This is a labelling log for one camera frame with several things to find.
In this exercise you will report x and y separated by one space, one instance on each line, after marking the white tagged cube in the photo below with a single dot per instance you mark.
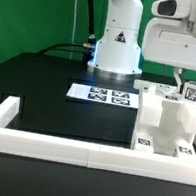
189 92

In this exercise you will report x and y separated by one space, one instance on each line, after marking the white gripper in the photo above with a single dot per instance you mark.
167 41

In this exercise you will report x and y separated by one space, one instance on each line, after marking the white U-shaped obstacle frame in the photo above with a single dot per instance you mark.
78 153

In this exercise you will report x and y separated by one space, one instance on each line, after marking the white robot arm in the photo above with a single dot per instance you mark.
117 53

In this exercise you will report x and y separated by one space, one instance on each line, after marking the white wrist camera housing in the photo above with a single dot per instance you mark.
175 9

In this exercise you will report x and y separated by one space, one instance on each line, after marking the white marker sheet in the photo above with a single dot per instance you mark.
98 94

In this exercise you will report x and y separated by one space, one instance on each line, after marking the white chair back part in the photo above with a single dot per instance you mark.
163 107

